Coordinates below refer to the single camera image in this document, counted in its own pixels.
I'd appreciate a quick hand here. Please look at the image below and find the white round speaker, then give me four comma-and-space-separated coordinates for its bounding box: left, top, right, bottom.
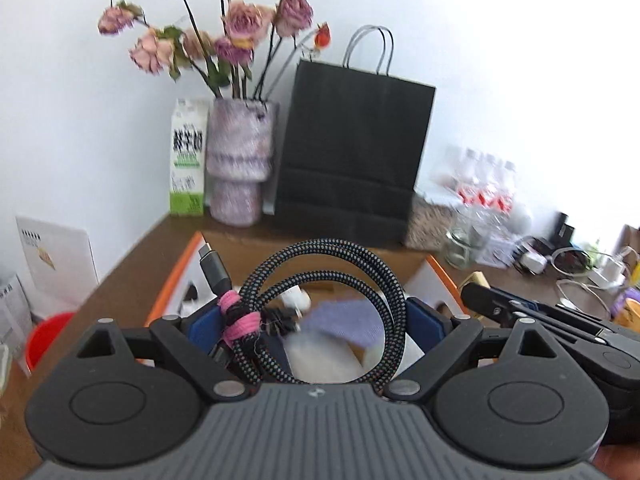
510, 205, 534, 233

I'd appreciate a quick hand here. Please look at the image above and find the red orange cardboard box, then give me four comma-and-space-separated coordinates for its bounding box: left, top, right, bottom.
145, 230, 473, 366

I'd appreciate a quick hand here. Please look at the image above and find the braided cable with pink tie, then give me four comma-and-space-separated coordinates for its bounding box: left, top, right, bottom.
197, 232, 408, 396

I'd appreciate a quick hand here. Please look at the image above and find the translucent white plastic bag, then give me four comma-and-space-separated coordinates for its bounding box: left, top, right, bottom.
287, 332, 423, 386

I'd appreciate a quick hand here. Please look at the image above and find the red label water bottle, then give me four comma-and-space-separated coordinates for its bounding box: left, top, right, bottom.
477, 155, 501, 211
457, 150, 483, 206
495, 160, 518, 216

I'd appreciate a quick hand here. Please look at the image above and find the dried rose bouquet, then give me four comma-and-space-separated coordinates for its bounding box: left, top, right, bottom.
97, 0, 333, 101

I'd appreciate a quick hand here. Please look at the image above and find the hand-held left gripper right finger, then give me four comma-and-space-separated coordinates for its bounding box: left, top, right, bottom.
382, 297, 556, 403

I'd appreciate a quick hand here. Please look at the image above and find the white printed carton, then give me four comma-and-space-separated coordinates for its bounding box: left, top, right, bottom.
0, 272, 33, 361

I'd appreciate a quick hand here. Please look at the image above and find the purple speckled vase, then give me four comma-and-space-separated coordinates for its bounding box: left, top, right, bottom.
206, 99, 280, 226

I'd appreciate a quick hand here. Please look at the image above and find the black paper bag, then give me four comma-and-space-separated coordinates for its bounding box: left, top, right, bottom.
274, 25, 437, 248

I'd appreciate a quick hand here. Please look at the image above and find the black upright device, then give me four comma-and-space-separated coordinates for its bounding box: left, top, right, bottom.
552, 212, 576, 243

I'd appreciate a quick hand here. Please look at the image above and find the white green milk carton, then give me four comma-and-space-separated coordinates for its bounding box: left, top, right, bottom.
169, 99, 210, 217

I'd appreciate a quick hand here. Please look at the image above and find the white charging cable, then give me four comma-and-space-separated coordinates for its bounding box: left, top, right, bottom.
555, 247, 636, 311

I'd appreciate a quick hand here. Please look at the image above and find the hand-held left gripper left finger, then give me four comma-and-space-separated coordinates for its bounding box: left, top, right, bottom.
75, 306, 256, 403

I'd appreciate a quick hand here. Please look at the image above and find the red plastic bucket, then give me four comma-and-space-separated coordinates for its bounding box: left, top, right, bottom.
25, 312, 76, 376

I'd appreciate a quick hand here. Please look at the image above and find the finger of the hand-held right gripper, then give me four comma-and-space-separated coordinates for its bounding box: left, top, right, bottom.
460, 282, 618, 344

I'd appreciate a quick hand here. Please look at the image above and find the white printed tin box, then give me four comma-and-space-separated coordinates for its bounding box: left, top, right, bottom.
480, 239, 516, 266

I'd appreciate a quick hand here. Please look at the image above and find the purple woven pouch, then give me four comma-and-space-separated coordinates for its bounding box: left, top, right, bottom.
305, 300, 386, 351

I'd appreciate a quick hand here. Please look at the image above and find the empty glass jar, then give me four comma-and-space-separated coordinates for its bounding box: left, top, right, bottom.
444, 210, 488, 269

